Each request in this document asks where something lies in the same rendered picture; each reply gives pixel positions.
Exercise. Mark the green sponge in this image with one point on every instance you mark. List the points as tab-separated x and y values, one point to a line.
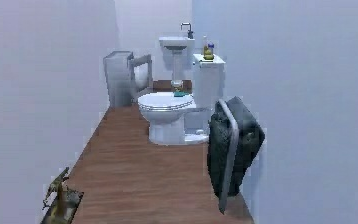
180	93

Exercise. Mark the black trash can with railing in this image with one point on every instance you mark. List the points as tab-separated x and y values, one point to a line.
220	146

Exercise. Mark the white toilet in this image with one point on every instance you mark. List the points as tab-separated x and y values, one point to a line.
167	106

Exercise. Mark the blue capped spray bottle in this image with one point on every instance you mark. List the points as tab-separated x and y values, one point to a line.
211	50

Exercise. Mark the yellow soap bottle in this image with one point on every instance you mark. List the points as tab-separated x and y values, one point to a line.
206	51

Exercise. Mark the grey trash can with railing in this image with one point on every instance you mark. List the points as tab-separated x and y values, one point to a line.
120	76

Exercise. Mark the dark metal faucet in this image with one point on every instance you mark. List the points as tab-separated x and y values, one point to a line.
188	30

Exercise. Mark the white pedestal sink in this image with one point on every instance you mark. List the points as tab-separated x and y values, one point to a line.
175	43

